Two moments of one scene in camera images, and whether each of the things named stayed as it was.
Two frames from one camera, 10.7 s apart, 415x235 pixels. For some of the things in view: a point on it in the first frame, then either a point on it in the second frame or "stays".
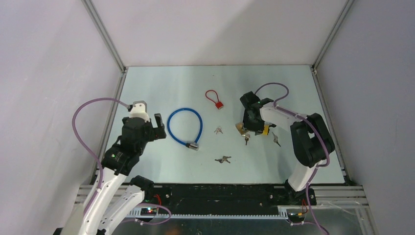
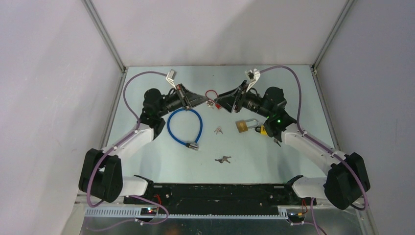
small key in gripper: (275, 139) stays
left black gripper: (156, 132) -> (188, 99)
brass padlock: (240, 126) stays
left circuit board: (149, 211) stays
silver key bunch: (218, 129) stays
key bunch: (247, 137) -> (210, 104)
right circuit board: (296, 217) stays
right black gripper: (258, 129) -> (227, 100)
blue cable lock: (192, 146) stays
